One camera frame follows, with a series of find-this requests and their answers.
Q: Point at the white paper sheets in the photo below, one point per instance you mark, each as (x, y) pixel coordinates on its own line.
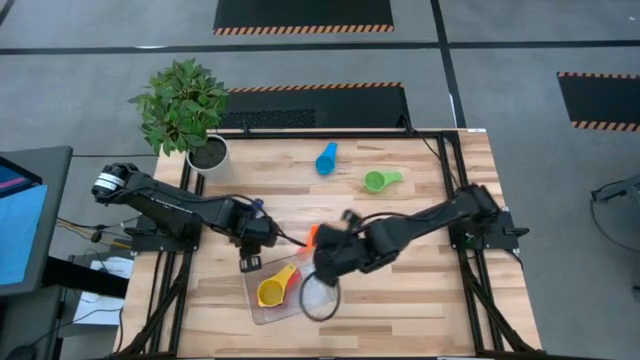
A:
(100, 305)

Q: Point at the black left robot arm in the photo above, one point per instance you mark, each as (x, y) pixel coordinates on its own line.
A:
(170, 205)

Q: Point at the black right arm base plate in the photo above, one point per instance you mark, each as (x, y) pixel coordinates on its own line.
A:
(510, 232)

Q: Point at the yellow measuring cup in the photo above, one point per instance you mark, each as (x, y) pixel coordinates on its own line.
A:
(272, 292)

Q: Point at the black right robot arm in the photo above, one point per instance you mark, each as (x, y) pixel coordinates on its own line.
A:
(430, 220)

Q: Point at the green leafy plant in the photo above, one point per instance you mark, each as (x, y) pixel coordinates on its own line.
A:
(180, 105)

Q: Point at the cyan measuring cup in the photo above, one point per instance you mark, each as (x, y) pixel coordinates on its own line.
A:
(325, 164)

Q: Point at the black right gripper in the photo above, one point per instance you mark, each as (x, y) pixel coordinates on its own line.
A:
(340, 250)

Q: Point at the green measuring cup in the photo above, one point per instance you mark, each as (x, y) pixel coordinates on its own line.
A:
(375, 181)

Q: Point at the black aluminium table frame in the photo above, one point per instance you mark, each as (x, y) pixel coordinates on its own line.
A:
(325, 135)

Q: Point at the orange measuring cup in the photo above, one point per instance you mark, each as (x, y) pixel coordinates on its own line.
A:
(313, 237)

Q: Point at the white plant pot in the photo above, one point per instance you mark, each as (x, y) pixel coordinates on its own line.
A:
(209, 156)

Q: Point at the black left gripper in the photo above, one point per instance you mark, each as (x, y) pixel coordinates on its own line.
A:
(255, 227)

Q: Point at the grey computer monitor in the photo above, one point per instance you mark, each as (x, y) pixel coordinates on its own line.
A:
(57, 200)

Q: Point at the black mat with hazard stripe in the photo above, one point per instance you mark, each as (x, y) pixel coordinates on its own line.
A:
(300, 12)
(350, 107)
(600, 97)

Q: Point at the black desk beam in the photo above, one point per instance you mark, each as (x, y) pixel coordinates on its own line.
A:
(85, 280)

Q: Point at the clear plastic bin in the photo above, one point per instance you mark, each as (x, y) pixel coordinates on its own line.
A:
(270, 315)

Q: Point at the small dark blue measuring cup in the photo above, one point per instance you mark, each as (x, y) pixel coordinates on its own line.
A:
(258, 204)

